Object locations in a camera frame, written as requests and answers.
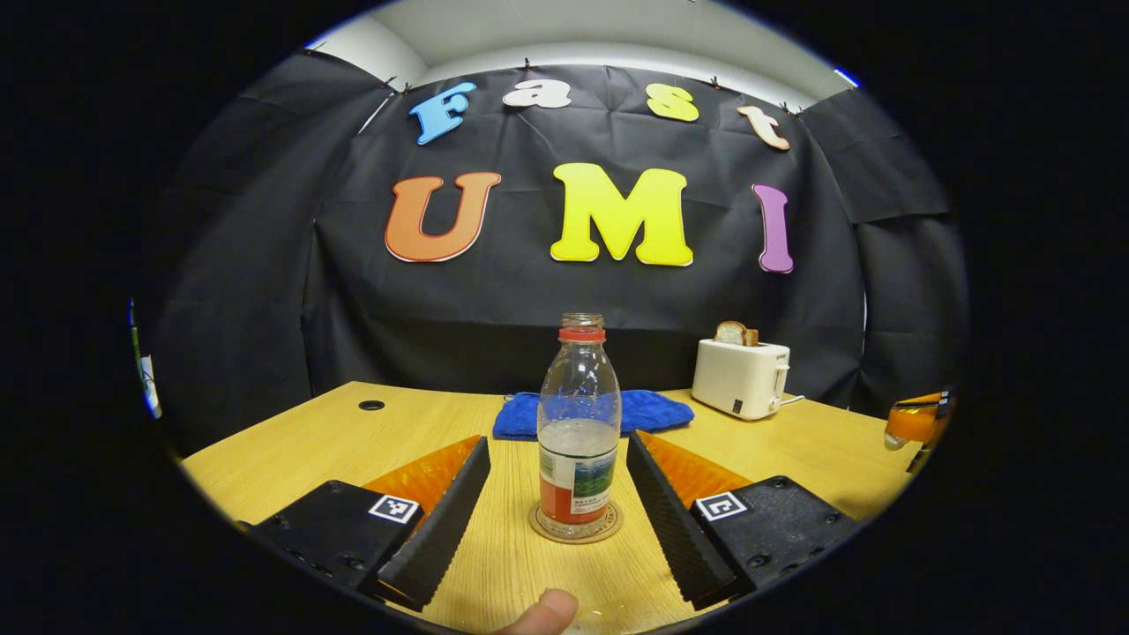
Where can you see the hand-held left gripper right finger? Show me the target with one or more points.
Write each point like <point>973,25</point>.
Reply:
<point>670,520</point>

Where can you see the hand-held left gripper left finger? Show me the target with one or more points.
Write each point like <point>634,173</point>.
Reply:
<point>445,520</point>

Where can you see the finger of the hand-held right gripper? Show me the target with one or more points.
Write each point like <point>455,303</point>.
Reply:
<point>917,422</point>

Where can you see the round brown coaster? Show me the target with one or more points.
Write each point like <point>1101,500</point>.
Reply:
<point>609,531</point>

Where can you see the clear plastic water bottle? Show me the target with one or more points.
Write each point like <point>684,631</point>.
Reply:
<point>578,423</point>

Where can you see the blue towel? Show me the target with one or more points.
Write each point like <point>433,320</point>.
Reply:
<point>653,410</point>

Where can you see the white toaster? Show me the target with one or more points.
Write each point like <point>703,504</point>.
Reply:
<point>736,379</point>

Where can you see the bread slice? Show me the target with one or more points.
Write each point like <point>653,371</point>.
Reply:
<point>735,333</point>

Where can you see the black backdrop cloth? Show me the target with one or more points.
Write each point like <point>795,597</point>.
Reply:
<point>441,309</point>

